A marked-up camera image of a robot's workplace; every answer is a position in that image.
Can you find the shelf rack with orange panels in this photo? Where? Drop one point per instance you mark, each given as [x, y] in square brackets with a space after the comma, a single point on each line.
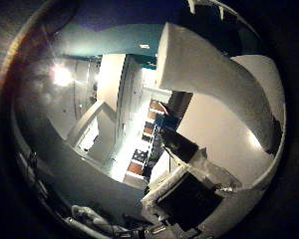
[136, 166]

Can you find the bright ceiling lamp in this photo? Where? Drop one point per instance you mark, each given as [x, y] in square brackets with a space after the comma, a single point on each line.
[61, 75]

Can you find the white partition panel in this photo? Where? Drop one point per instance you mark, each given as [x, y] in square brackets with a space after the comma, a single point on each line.
[73, 172]

